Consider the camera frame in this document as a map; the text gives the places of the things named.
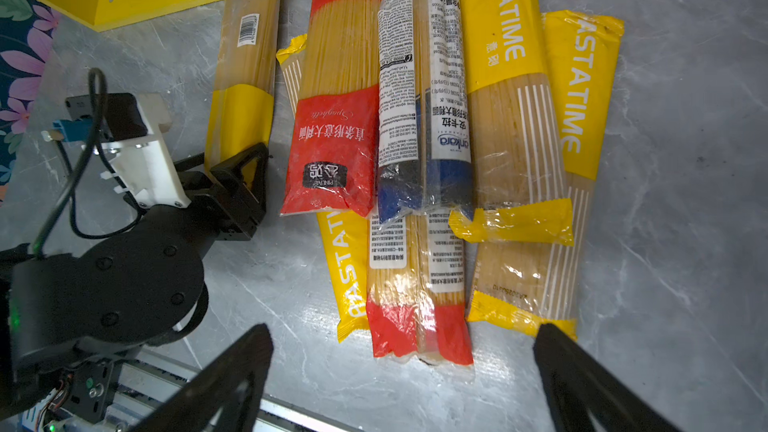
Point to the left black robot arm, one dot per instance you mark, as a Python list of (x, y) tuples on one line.
[(144, 286)]

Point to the yellow Pastatime bag upper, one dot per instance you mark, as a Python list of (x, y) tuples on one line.
[(520, 187)]

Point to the clear blue white spaghetti bag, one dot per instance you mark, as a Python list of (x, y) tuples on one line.
[(424, 158)]

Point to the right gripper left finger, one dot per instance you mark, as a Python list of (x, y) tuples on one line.
[(229, 389)]

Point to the yellow Pastatime bag lower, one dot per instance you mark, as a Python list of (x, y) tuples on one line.
[(344, 234)]

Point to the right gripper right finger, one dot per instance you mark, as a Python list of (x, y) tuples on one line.
[(581, 393)]

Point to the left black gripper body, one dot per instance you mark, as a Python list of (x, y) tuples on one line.
[(232, 195)]

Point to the red ended spaghetti bag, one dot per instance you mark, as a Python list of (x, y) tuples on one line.
[(416, 293)]

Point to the yellow Pastatime bag right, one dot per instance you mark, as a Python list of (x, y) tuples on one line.
[(523, 285)]

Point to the yellow pastatime bag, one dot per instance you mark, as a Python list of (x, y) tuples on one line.
[(520, 187), (344, 234), (523, 285)]

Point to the yellow spaghetti bag with barcode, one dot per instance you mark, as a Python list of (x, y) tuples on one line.
[(242, 106)]

